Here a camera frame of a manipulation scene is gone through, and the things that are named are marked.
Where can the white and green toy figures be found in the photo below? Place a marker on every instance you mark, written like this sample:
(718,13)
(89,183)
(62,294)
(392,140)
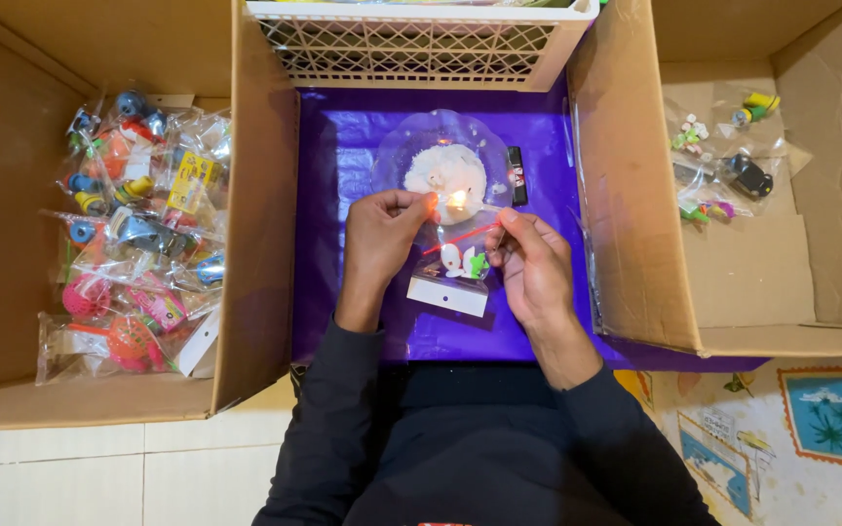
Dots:
(461,261)

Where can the large cardboard box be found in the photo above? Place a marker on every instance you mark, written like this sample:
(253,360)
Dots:
(757,277)
(4,219)

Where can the black lighter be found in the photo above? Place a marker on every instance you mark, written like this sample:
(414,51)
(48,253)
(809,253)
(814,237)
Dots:
(517,175)

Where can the person's left hand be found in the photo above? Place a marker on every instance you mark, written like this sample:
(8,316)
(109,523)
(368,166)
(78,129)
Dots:
(373,241)

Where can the purple plastic sheet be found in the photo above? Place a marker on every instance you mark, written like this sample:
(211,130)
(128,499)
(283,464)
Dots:
(333,161)

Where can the colourful printed play mat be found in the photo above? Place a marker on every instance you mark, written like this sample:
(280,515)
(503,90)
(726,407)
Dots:
(794,445)

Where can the person's black clothed torso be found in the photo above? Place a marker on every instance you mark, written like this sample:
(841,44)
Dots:
(465,445)

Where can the white lit candle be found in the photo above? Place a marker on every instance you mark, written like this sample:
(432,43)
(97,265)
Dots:
(443,172)

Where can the clear toy packet white card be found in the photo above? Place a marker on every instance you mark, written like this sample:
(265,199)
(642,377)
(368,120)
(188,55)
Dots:
(450,292)

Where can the black toy car packet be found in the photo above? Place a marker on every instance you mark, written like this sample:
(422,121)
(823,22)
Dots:
(750,177)

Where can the yellow green toy packet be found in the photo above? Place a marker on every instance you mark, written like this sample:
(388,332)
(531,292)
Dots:
(756,109)

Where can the pile of packed toys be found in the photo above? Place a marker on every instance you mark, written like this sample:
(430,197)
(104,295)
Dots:
(136,241)

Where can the clear glass plate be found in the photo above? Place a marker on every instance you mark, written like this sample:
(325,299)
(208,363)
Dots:
(392,157)

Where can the green pink toys packet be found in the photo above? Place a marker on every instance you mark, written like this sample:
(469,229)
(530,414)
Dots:
(706,210)

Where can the white plastic lattice crate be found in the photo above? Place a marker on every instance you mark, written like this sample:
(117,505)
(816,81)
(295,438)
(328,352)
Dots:
(406,51)

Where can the white green pieces packet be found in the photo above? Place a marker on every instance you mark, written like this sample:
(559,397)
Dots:
(690,135)

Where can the red plastic stick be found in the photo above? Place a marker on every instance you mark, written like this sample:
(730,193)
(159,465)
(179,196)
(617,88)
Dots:
(457,238)

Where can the person's right hand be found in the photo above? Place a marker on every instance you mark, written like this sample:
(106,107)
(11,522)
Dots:
(541,274)

